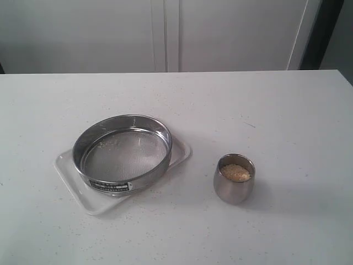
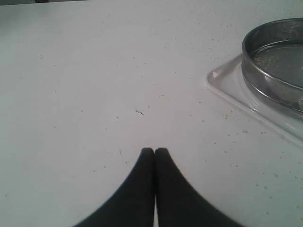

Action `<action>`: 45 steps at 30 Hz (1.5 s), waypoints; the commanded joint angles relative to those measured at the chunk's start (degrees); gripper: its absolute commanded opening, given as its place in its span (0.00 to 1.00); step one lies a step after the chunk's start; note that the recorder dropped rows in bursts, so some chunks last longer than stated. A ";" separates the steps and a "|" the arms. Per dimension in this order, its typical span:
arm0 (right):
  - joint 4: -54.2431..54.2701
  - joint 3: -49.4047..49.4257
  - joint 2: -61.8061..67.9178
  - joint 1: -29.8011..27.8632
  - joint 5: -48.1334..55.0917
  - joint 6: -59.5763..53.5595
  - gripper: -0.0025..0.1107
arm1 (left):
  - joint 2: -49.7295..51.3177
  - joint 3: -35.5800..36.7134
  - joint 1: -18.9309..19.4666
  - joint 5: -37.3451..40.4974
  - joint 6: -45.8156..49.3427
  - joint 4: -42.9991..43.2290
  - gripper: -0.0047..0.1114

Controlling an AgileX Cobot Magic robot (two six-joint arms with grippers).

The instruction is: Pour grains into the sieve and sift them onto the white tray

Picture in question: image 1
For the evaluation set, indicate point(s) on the grain mixture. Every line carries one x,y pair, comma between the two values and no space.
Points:
235,173

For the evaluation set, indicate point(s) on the white cabinet doors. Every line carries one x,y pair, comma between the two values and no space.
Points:
148,36

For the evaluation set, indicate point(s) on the dark vertical post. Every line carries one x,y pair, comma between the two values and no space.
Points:
319,38

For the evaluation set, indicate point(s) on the white rectangular tray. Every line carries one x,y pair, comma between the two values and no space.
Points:
94,202

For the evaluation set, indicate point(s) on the round steel mesh sieve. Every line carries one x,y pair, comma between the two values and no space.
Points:
123,154

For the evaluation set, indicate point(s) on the stainless steel cup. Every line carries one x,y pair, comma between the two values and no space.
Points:
231,191

